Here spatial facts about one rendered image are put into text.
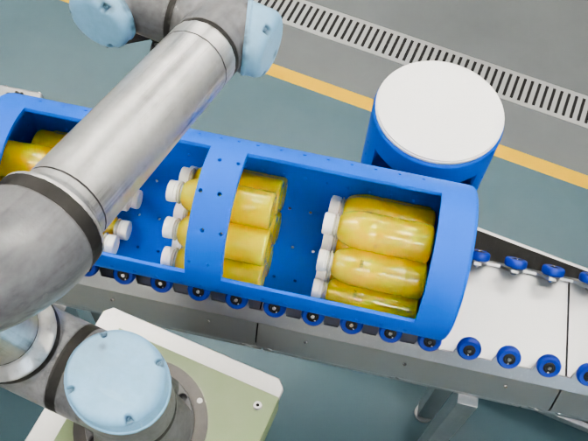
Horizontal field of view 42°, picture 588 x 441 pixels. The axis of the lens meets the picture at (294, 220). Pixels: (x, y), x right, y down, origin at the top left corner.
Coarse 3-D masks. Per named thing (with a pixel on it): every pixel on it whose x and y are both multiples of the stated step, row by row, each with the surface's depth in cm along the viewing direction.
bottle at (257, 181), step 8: (200, 168) 140; (192, 176) 140; (248, 176) 139; (256, 176) 139; (264, 176) 140; (240, 184) 138; (248, 184) 138; (256, 184) 138; (264, 184) 138; (272, 184) 138; (280, 184) 138; (280, 192) 138; (280, 200) 142
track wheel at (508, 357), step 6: (504, 348) 141; (510, 348) 141; (516, 348) 141; (498, 354) 141; (504, 354) 141; (510, 354) 141; (516, 354) 141; (498, 360) 142; (504, 360) 141; (510, 360) 141; (516, 360) 141; (504, 366) 142; (510, 366) 142; (516, 366) 142
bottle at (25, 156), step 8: (8, 144) 136; (16, 144) 136; (24, 144) 136; (32, 144) 136; (8, 152) 135; (16, 152) 135; (24, 152) 135; (32, 152) 135; (40, 152) 135; (8, 160) 135; (16, 160) 134; (24, 160) 134; (32, 160) 134; (0, 168) 135; (8, 168) 135; (16, 168) 135; (24, 168) 134
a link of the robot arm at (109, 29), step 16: (80, 0) 78; (96, 0) 77; (112, 0) 78; (128, 0) 79; (144, 0) 78; (160, 0) 78; (80, 16) 80; (96, 16) 79; (112, 16) 78; (128, 16) 79; (144, 16) 79; (160, 16) 78; (96, 32) 81; (112, 32) 80; (128, 32) 80; (144, 32) 81; (160, 32) 79
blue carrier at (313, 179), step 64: (0, 128) 130; (64, 128) 151; (320, 192) 150; (384, 192) 146; (448, 192) 129; (128, 256) 147; (192, 256) 128; (448, 256) 123; (384, 320) 130; (448, 320) 126
